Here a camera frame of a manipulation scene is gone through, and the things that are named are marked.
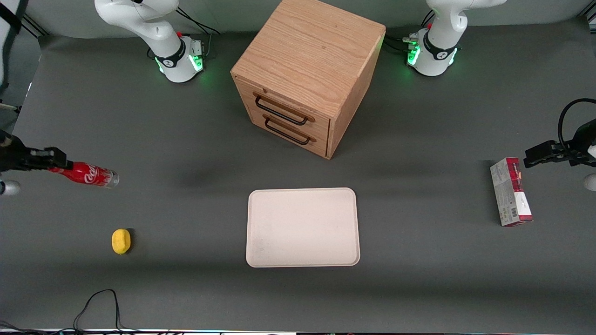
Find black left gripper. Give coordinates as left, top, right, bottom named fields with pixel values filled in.
left=523, top=119, right=596, bottom=169

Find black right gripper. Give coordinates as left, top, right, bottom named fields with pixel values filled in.
left=0, top=129, right=74, bottom=174

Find red coke bottle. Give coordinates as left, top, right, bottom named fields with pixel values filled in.
left=48, top=161, right=120, bottom=189

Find cream rectangular tray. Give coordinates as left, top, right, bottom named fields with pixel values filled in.
left=245, top=188, right=361, bottom=268

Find grey and red carton box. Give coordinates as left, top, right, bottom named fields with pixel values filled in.
left=489, top=157, right=534, bottom=227

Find yellow lemon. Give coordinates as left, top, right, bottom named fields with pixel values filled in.
left=111, top=228, right=132, bottom=255

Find wooden drawer cabinet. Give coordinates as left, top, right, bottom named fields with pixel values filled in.
left=230, top=0, right=387, bottom=160

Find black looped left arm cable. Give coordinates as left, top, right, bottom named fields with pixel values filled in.
left=557, top=98, right=596, bottom=150

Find aluminium frame rail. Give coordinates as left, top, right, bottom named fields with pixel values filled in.
left=20, top=12, right=49, bottom=38

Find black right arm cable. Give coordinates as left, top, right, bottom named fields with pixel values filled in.
left=0, top=0, right=23, bottom=91

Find black cable at table edge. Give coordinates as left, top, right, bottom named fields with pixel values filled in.
left=0, top=289, right=196, bottom=335

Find black left arm base cables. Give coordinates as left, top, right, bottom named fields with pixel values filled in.
left=384, top=9, right=436, bottom=54

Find black metal drawer handle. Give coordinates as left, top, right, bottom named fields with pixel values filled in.
left=263, top=115, right=318, bottom=146
left=253, top=92, right=316, bottom=127

